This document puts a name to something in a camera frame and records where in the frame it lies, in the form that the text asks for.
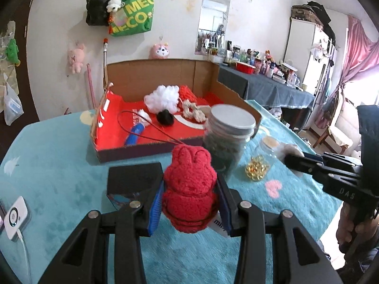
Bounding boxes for red knitted bunny plush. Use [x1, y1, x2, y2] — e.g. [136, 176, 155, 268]
[116, 110, 220, 234]

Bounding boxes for cream patterned scrunchie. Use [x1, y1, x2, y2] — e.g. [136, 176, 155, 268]
[182, 99, 207, 123]

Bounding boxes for black pompom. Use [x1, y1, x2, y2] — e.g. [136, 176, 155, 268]
[156, 109, 174, 126]

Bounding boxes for orange foam net sleeve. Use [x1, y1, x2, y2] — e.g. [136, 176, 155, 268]
[179, 85, 197, 104]

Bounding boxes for white mesh bath pouf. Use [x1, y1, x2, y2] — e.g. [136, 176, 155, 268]
[144, 85, 179, 114]

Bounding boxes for person's right hand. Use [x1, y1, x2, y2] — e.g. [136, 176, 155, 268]
[337, 202, 379, 253]

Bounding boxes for small glass jar gold beads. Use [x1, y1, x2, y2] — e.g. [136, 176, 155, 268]
[245, 141, 277, 182]

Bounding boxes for large glass jar metal lid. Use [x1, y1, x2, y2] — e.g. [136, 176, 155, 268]
[202, 104, 256, 180]

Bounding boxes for dark grey tablecloth table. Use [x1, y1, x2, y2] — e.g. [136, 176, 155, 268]
[217, 63, 316, 125]

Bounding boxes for red cardboard box tray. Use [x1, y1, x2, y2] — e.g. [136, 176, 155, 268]
[90, 59, 262, 163]

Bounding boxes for white refrigerator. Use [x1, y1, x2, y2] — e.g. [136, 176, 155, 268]
[284, 19, 337, 95]

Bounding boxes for teal fluffy blanket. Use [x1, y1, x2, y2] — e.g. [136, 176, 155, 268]
[1, 109, 341, 283]

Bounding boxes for pink curtain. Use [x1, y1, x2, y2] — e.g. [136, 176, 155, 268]
[315, 15, 378, 129]

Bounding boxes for red bowl on table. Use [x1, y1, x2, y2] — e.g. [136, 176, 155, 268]
[236, 62, 256, 74]

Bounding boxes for white charger device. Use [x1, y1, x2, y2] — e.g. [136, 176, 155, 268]
[3, 196, 29, 240]

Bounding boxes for pink fox plush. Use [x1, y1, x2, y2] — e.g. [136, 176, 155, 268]
[149, 43, 170, 60]

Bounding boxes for pink pig plush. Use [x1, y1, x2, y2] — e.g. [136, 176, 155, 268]
[68, 44, 85, 74]

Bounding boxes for clear plastic bag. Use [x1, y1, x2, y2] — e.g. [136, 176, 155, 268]
[4, 82, 24, 126]

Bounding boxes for green tote bag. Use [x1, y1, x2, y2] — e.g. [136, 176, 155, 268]
[108, 0, 154, 37]

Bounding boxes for small white plush toy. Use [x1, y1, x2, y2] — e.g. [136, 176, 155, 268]
[107, 0, 124, 13]

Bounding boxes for green plush on door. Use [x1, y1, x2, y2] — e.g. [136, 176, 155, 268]
[6, 39, 21, 67]

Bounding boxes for dark wooden door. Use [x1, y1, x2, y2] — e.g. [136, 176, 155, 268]
[1, 0, 39, 158]

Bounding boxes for wall mirror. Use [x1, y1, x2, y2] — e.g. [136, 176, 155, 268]
[195, 0, 231, 55]

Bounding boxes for black bag on wall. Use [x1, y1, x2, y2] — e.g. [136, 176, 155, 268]
[86, 0, 110, 26]

